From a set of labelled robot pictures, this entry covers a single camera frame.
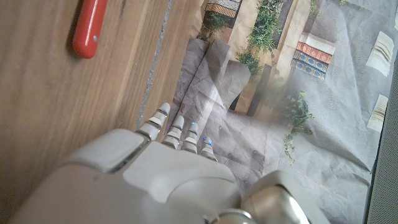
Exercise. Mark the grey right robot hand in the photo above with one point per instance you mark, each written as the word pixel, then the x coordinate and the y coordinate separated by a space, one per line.
pixel 161 180

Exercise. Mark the printed fabric backdrop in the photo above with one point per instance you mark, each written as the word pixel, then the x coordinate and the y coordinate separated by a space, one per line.
pixel 280 102

